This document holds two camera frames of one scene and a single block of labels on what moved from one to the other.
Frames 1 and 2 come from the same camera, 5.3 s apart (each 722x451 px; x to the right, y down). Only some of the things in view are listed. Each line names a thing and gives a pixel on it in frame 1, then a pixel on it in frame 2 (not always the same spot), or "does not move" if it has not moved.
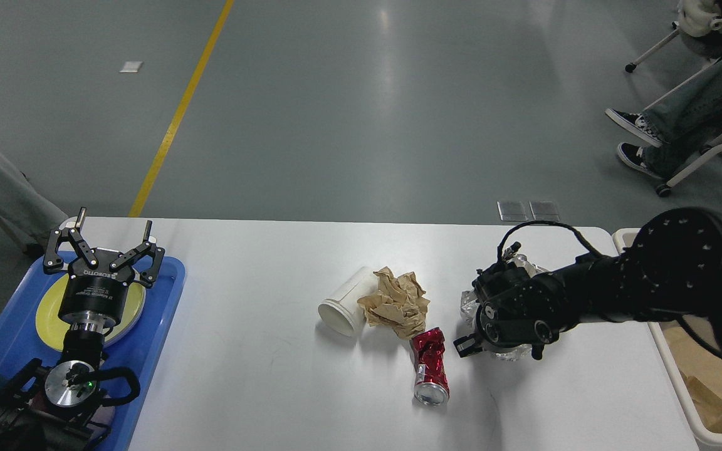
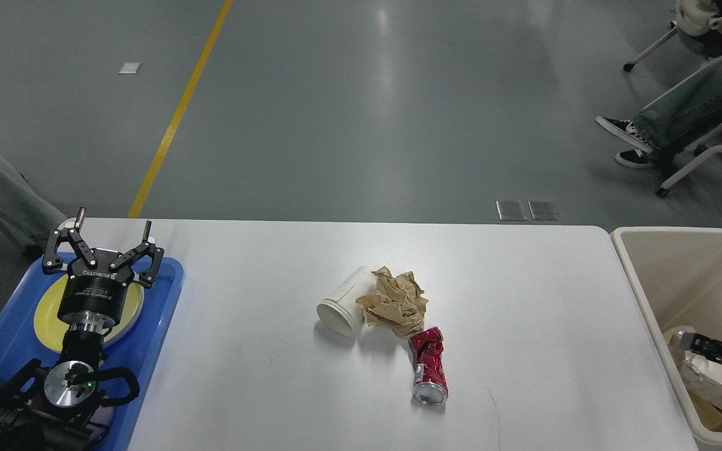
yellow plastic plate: [52, 329] does not move
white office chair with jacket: [719, 27] does not move
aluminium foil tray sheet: [469, 305] -> [690, 364]
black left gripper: [94, 299] does not move
